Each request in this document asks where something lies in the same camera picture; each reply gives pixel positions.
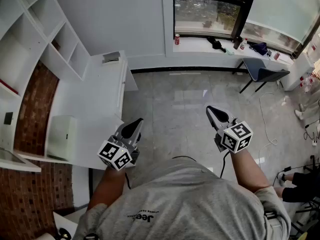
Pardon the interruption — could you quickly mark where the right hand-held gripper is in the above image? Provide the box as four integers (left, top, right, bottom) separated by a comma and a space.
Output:
205, 105, 254, 154

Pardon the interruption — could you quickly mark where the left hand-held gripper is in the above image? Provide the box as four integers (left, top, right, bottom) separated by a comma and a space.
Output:
96, 118, 144, 172

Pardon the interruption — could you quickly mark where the dark object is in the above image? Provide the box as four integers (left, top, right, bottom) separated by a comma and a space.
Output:
101, 51, 120, 65

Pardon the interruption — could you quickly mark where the person's left forearm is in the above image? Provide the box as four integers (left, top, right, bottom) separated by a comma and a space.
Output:
86, 165, 126, 211

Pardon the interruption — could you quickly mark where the person's right forearm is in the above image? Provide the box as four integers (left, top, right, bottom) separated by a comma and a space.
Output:
228, 147, 272, 194

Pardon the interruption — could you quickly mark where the white desk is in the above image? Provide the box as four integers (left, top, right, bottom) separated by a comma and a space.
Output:
44, 50, 139, 171

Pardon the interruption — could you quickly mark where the blue chair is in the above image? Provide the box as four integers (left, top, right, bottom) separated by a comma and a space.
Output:
232, 57, 291, 94

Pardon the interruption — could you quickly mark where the white box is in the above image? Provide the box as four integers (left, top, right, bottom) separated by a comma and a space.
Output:
46, 115, 78, 162

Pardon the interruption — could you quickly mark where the black pouch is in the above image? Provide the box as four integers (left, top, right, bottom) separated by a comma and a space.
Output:
206, 36, 227, 53

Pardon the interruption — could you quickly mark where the purple bag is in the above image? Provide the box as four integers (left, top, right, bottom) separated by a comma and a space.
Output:
249, 41, 269, 56

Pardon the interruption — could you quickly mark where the grey T-shirt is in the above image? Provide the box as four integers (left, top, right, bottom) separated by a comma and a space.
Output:
72, 157, 292, 240

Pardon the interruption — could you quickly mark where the white cabinet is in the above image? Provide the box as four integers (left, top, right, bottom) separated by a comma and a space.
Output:
283, 51, 316, 92

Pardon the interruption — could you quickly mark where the black-framed window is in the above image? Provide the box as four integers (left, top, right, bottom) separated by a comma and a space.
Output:
172, 0, 320, 56

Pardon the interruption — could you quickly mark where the white shelf unit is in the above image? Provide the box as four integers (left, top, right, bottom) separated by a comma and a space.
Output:
0, 0, 91, 173

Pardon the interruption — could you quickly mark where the white floor cable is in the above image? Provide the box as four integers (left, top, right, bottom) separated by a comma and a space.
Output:
257, 82, 281, 166

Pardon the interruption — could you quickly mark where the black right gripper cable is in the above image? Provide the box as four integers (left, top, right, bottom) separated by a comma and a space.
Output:
219, 150, 231, 179

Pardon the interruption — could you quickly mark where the black harness strap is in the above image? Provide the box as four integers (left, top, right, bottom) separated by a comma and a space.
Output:
263, 209, 278, 221

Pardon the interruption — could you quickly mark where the black wall switch plate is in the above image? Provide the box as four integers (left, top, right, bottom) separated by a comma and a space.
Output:
3, 111, 14, 126

